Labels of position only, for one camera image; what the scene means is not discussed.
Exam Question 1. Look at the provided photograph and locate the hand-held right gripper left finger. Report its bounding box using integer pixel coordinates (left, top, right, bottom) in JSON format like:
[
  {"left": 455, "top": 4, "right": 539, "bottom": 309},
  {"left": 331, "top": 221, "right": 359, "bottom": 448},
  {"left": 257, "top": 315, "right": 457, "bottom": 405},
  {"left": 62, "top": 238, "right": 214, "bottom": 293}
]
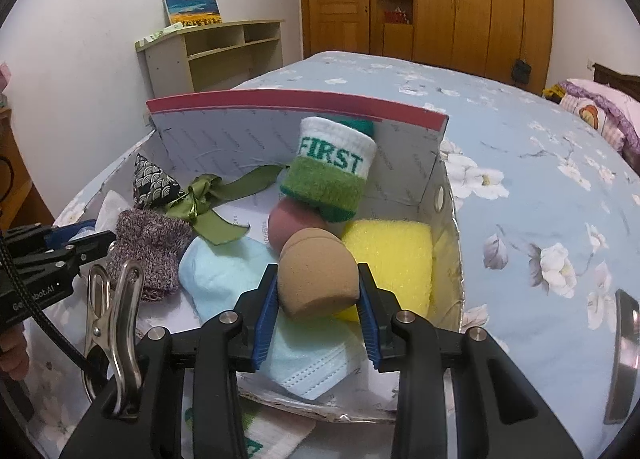
[{"left": 60, "top": 264, "right": 279, "bottom": 459}]

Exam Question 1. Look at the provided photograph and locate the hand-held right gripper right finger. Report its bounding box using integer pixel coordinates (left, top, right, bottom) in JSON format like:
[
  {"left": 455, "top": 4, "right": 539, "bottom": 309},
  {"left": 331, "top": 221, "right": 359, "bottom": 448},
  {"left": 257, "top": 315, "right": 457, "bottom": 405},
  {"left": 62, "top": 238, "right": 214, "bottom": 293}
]
[{"left": 356, "top": 263, "right": 583, "bottom": 459}]

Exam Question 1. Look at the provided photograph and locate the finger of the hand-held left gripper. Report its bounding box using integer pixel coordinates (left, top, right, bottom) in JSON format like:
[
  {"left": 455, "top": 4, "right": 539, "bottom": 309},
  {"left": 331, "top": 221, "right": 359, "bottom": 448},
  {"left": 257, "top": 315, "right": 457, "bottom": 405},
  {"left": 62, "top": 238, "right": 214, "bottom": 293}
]
[
  {"left": 45, "top": 220, "right": 97, "bottom": 246},
  {"left": 50, "top": 231, "right": 118, "bottom": 267}
]

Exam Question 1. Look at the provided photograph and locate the grey knitted sock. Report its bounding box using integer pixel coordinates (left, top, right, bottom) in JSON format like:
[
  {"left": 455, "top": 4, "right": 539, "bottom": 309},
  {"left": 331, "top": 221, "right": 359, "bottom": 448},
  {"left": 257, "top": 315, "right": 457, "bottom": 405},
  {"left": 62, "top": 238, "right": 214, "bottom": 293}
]
[{"left": 107, "top": 209, "right": 193, "bottom": 302}]

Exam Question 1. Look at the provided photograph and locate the tan makeup sponge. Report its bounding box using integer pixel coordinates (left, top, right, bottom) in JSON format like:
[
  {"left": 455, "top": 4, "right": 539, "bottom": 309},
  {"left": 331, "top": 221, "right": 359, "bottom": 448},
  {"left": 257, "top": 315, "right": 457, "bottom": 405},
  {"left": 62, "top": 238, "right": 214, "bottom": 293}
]
[{"left": 277, "top": 229, "right": 361, "bottom": 322}]

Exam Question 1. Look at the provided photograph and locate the yellow sponge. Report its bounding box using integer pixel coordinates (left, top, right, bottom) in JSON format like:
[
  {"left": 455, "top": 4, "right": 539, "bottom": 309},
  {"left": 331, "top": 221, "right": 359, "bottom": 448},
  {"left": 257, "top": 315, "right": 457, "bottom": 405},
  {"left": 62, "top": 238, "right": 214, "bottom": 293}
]
[{"left": 340, "top": 219, "right": 434, "bottom": 322}]

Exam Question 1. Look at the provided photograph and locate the patterned sachet with green ribbon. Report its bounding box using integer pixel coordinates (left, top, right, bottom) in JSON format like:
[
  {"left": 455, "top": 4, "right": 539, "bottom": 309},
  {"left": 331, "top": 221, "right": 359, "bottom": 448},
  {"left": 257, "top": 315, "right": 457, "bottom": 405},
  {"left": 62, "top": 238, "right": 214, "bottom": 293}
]
[{"left": 132, "top": 154, "right": 291, "bottom": 246}]

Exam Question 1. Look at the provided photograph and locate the pink makeup sponge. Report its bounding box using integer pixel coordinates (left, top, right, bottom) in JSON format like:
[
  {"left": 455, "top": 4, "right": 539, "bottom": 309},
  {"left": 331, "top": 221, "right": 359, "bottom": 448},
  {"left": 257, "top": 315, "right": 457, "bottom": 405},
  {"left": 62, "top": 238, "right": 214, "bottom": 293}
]
[{"left": 267, "top": 199, "right": 326, "bottom": 265}]

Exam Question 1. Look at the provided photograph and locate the green white lettered wristband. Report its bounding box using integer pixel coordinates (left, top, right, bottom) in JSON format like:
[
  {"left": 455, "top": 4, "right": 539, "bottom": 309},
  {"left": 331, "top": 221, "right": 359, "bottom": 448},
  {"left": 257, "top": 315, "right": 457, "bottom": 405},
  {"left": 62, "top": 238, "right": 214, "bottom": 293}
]
[{"left": 279, "top": 116, "right": 377, "bottom": 223}]

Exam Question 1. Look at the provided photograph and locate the red cardboard box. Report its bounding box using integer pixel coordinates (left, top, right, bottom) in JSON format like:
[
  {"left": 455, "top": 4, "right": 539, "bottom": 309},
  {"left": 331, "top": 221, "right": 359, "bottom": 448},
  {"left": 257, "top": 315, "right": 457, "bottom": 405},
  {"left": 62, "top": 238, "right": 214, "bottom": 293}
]
[{"left": 75, "top": 89, "right": 468, "bottom": 425}]

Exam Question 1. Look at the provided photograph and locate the person's left hand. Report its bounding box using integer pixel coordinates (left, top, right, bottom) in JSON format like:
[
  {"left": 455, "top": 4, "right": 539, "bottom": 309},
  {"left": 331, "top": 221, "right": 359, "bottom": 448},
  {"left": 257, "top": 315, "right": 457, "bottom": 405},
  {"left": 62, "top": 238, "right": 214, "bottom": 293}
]
[{"left": 0, "top": 326, "right": 28, "bottom": 382}]

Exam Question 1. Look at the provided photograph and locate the light blue towel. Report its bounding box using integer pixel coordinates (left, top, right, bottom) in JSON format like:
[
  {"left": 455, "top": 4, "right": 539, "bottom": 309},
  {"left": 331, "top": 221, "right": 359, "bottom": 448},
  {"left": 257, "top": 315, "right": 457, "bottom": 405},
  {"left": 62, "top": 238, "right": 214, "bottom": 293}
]
[{"left": 179, "top": 239, "right": 273, "bottom": 325}]

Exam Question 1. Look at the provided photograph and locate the blue face mask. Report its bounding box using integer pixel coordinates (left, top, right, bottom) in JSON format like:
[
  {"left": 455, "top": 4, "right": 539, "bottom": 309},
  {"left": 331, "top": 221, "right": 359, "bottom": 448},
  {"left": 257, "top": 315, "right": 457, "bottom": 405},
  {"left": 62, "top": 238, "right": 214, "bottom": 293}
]
[{"left": 270, "top": 319, "right": 373, "bottom": 401}]

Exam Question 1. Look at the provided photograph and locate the wooden desk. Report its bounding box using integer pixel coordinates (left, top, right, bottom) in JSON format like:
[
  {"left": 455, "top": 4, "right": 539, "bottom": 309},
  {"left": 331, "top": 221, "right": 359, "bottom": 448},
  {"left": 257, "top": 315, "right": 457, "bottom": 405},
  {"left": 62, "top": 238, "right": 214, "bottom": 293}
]
[{"left": 0, "top": 109, "right": 54, "bottom": 231}]

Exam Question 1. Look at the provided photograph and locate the metal spring clip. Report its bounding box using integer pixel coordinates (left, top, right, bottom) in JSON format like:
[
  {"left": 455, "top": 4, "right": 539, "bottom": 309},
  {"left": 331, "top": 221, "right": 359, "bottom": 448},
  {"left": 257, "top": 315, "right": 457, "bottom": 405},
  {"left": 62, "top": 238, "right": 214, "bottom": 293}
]
[{"left": 82, "top": 259, "right": 146, "bottom": 415}]

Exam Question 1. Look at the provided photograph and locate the white wristband dark green inside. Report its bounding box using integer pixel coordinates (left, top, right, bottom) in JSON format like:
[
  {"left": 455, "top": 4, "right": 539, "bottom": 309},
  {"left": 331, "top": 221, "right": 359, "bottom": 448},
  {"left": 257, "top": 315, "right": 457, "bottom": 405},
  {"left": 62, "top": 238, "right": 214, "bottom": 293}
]
[{"left": 184, "top": 404, "right": 316, "bottom": 459}]

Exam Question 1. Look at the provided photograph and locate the beige shelf unit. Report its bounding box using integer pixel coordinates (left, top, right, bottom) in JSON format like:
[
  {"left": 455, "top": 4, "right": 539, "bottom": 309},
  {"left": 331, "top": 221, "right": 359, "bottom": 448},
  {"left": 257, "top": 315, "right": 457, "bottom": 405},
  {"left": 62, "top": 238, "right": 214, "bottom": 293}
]
[{"left": 135, "top": 19, "right": 286, "bottom": 100}]

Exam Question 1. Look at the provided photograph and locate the floral blue bed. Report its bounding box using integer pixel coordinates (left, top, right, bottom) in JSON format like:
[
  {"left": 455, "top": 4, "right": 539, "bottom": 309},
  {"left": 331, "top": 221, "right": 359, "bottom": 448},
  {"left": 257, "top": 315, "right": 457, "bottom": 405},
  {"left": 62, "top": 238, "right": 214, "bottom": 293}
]
[{"left": 15, "top": 50, "right": 640, "bottom": 459}]

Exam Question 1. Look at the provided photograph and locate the green booklet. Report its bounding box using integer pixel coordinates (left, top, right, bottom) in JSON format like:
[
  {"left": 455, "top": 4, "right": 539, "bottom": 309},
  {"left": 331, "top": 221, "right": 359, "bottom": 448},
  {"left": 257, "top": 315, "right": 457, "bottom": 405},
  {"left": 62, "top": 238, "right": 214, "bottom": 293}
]
[{"left": 137, "top": 23, "right": 184, "bottom": 43}]

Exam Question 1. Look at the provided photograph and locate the landscape painting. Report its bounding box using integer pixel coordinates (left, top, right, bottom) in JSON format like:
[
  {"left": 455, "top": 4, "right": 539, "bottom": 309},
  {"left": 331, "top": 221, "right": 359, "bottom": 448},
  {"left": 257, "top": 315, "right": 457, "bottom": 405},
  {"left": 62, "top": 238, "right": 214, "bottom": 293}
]
[{"left": 161, "top": 0, "right": 223, "bottom": 28}]

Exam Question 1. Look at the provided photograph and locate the black bag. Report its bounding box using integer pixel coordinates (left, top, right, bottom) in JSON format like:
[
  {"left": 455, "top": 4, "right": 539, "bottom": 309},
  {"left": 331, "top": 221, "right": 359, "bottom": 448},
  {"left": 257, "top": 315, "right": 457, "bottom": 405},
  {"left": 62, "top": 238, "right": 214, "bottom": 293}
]
[{"left": 512, "top": 59, "right": 534, "bottom": 86}]

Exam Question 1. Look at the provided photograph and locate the purple printed pillow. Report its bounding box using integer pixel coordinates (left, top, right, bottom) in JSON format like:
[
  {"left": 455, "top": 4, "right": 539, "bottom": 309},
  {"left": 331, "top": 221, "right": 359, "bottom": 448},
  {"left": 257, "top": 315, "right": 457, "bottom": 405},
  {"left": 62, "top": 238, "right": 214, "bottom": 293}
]
[{"left": 557, "top": 79, "right": 640, "bottom": 156}]

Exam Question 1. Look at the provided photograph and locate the wooden wardrobe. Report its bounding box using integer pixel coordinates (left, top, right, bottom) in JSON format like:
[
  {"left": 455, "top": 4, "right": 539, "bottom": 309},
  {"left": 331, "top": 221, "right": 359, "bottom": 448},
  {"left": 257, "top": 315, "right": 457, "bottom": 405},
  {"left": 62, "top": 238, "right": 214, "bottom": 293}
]
[{"left": 370, "top": 0, "right": 554, "bottom": 96}]

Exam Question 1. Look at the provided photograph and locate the dark wooden headboard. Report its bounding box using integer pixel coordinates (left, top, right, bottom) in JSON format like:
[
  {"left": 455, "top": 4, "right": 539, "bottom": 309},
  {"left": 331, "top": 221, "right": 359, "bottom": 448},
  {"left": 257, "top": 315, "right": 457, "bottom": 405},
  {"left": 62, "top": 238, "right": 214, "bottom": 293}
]
[{"left": 592, "top": 63, "right": 640, "bottom": 100}]

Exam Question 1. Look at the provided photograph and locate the black braided cable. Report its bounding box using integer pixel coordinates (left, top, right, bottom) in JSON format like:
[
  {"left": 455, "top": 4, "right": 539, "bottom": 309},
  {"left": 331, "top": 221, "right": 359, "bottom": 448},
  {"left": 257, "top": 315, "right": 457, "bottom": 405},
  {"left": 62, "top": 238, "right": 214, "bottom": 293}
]
[{"left": 0, "top": 234, "right": 101, "bottom": 375}]

